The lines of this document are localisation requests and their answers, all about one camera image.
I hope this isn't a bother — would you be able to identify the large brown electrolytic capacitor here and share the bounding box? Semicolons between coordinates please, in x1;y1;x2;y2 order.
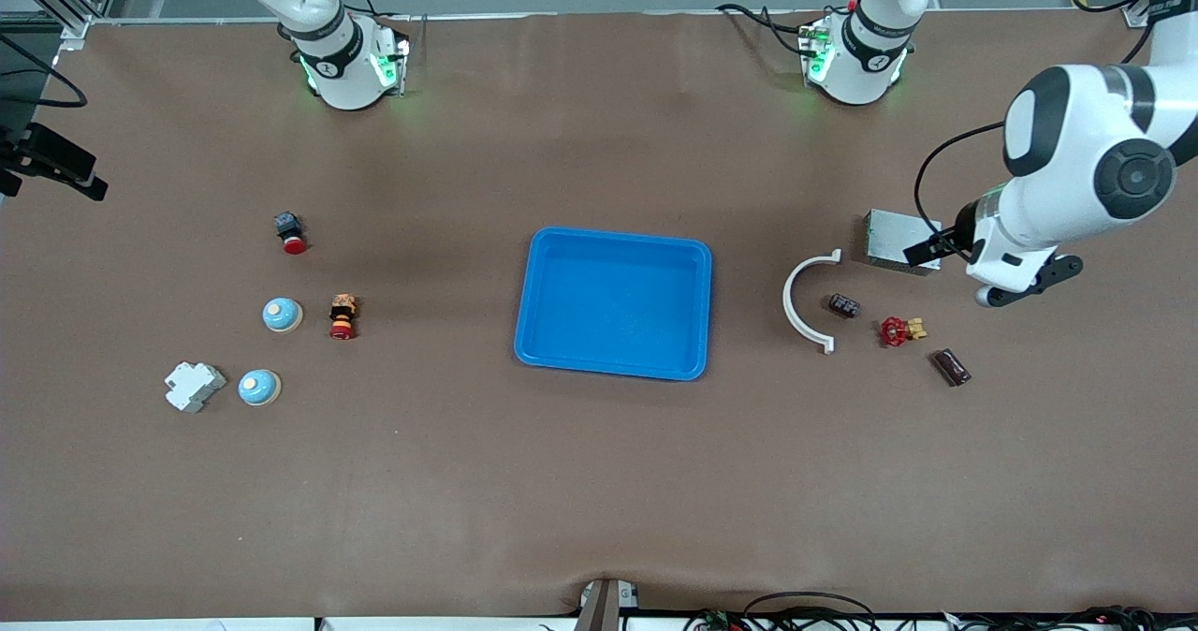
930;349;973;388

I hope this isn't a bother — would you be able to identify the blue dome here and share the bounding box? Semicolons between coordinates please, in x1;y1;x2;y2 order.
262;296;304;334

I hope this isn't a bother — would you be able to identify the light blue call bell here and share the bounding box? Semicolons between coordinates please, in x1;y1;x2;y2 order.
237;369;282;408

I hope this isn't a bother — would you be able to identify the blue plastic tray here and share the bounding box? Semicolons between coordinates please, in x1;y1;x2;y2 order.
514;227;713;382

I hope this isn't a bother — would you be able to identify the grey metal box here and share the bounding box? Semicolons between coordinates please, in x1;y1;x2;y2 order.
863;209;942;277

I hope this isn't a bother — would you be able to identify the red brass valve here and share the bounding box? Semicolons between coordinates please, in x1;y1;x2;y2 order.
878;315;928;348

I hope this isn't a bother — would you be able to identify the white curved pipe clamp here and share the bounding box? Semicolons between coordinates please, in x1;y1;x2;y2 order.
782;249;843;356

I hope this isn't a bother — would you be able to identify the black red push button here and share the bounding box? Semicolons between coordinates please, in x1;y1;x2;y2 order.
274;212;309;256

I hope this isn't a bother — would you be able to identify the white circuit breaker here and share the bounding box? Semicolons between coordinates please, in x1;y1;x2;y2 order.
165;360;227;414

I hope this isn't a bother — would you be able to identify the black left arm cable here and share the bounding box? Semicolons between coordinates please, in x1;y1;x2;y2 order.
912;122;1008;239

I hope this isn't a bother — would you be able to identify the aluminium frame profile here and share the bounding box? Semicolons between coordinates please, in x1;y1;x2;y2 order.
0;0;128;52

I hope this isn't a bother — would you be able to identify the black base cable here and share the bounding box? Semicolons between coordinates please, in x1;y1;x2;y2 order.
715;1;813;57

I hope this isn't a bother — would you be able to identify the black cable loop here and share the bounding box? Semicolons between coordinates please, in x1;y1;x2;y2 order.
742;591;879;631

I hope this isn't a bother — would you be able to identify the black cable bundle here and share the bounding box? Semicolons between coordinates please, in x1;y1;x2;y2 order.
955;605;1198;631

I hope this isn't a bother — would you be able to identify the grey brown camera bracket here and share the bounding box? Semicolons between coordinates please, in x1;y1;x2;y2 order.
578;579;639;631

